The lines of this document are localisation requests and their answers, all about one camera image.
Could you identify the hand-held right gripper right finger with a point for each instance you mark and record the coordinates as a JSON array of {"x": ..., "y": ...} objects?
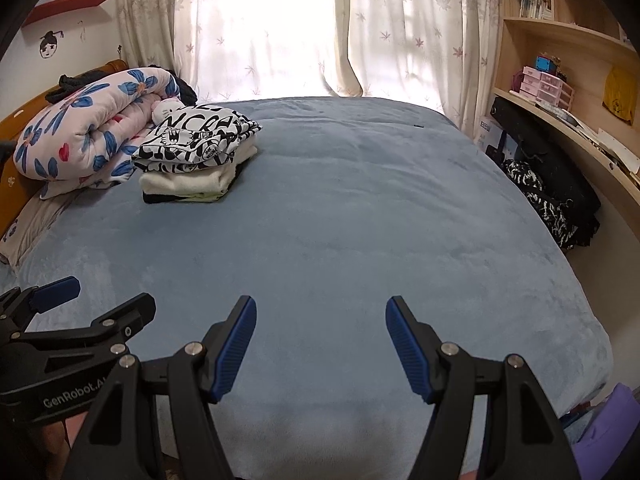
[{"x": 407, "y": 350}]

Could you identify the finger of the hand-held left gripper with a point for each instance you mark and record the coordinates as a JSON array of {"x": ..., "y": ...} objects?
[
  {"x": 57, "y": 292},
  {"x": 120, "y": 317}
]

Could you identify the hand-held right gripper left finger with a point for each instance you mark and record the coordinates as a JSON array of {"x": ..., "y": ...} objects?
[{"x": 235, "y": 350}]

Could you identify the black white printed shirt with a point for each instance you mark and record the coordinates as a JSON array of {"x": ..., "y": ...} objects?
[{"x": 195, "y": 140}]

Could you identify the beige pillow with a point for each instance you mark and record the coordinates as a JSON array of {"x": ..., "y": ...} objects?
[{"x": 30, "y": 225}]

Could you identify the cream folded garment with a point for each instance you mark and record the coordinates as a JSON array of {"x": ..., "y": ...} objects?
[{"x": 185, "y": 182}]

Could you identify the blue bed blanket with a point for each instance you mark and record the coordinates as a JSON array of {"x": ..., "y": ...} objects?
[{"x": 325, "y": 210}]

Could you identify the floral quilt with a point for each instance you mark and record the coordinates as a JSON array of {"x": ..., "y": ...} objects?
[{"x": 75, "y": 125}]

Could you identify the black white patterned cloth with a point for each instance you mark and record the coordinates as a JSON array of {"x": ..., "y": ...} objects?
[{"x": 542, "y": 200}]

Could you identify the black knitted cloth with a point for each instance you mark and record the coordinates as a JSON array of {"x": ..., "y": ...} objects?
[{"x": 75, "y": 85}]

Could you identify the white cat plush toy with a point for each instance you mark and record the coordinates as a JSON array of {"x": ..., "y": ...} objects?
[{"x": 167, "y": 110}]

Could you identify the person's purple clothing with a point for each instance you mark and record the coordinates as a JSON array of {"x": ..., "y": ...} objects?
[{"x": 610, "y": 435}]

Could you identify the cardboard box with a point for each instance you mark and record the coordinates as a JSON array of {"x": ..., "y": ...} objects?
[{"x": 487, "y": 137}]

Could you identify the black garment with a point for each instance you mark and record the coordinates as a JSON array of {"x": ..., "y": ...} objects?
[{"x": 186, "y": 91}]

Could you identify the black bag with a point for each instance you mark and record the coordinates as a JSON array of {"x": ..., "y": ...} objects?
[{"x": 555, "y": 160}]

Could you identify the papers on shelf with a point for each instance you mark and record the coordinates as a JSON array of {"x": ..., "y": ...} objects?
[{"x": 615, "y": 147}]

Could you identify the pink drawer organizer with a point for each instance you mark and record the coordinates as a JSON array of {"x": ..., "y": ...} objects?
[{"x": 547, "y": 87}]

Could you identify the small blue box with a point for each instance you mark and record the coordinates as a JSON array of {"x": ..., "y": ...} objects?
[{"x": 547, "y": 64}]

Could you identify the yellow cloth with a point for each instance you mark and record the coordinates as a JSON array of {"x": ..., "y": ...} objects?
[{"x": 620, "y": 92}]

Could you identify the wooden shelf unit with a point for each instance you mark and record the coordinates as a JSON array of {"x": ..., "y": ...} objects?
[{"x": 575, "y": 35}]

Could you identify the row of books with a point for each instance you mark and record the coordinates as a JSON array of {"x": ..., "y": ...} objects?
[{"x": 535, "y": 6}]

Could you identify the face wall sticker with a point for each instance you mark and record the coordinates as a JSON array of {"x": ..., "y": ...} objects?
[{"x": 50, "y": 46}]

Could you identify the red wall shelf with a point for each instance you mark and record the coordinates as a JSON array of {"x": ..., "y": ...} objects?
[{"x": 65, "y": 5}]

